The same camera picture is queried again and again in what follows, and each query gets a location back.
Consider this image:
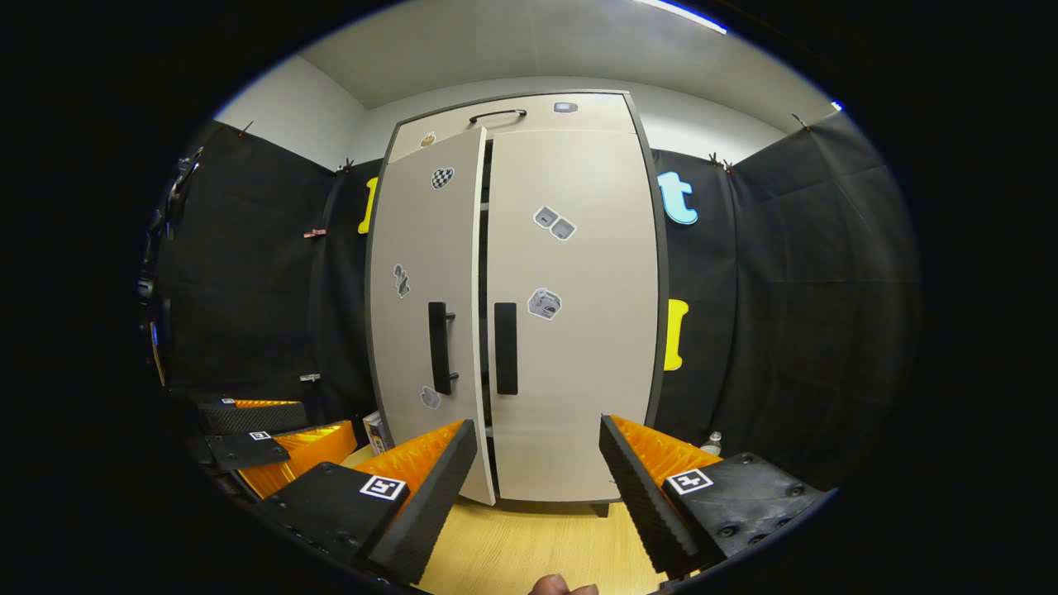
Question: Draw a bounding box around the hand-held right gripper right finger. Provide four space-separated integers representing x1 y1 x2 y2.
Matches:
598 414 827 579

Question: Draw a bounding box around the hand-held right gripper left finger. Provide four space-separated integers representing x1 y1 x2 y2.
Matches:
252 419 479 585

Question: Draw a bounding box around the white shoe cabinet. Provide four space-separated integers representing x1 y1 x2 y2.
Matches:
365 89 669 507

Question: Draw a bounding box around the white cabinet door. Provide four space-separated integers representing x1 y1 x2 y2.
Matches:
484 128 662 503
368 126 497 507

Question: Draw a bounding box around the beige cabinet drawer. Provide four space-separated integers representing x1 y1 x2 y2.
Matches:
387 93 633 164

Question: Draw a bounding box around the black backdrop cloth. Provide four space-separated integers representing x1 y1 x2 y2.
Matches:
153 112 925 488

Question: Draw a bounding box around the long ceiling light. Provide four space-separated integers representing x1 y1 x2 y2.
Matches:
636 0 728 34

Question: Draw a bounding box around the black left door handle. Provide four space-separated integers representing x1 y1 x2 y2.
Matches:
427 302 458 396

